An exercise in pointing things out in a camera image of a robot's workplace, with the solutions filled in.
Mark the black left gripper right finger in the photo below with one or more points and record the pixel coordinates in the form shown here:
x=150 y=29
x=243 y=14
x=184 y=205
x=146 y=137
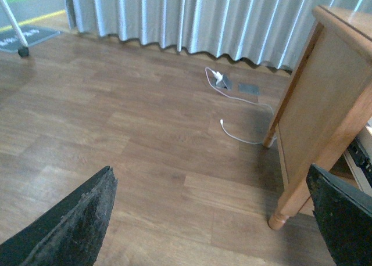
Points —
x=343 y=215

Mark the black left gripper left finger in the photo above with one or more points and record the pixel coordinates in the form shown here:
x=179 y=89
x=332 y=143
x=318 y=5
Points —
x=71 y=232

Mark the wooden nightstand dresser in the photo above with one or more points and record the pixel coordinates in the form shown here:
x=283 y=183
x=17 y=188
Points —
x=326 y=104

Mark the closed grey floor plate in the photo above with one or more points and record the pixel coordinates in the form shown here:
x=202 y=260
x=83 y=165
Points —
x=248 y=89

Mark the open grey floor socket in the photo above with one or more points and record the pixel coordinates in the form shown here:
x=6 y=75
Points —
x=225 y=83

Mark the white charger plug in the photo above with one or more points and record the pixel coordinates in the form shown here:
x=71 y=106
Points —
x=217 y=74

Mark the white stand leg with caster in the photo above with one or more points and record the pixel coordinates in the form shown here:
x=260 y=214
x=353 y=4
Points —
x=23 y=51

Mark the grey pleated curtain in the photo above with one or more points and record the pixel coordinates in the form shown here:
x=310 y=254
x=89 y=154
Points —
x=270 y=32

